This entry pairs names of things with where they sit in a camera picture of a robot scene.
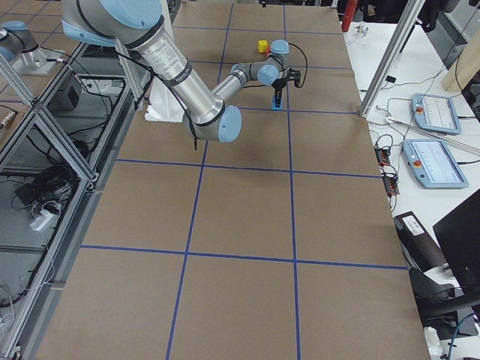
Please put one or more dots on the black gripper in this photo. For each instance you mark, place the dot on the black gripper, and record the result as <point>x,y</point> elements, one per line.
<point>279,83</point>

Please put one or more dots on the blue wooden block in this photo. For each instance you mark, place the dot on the blue wooden block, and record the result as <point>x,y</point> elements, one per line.
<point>277,103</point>

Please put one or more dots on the yellow wooden block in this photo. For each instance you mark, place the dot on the yellow wooden block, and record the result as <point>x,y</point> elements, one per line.
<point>262,46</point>

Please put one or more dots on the red fire extinguisher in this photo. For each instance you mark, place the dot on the red fire extinguisher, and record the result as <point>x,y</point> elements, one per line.
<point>348,14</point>

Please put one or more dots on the upper teach pendant tablet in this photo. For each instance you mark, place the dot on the upper teach pendant tablet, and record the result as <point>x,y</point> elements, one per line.
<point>435,113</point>

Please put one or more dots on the teach pendant tablet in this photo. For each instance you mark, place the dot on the teach pendant tablet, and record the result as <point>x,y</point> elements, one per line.
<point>433,165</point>
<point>435,113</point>

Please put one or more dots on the lower teach pendant tablet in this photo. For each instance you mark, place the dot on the lower teach pendant tablet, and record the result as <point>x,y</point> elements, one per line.
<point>433,165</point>

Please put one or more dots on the black box with label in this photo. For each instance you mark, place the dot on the black box with label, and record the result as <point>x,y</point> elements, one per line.
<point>418,243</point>

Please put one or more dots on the black computer monitor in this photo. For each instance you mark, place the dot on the black computer monitor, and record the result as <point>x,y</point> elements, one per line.
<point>458,237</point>

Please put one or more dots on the white power strip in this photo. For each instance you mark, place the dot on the white power strip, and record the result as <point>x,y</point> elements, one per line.
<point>41,220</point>

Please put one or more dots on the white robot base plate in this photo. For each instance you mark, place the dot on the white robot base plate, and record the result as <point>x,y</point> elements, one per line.
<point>163,106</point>

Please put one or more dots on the aluminium frame post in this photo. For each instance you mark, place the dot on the aluminium frame post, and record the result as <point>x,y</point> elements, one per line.
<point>404,26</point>

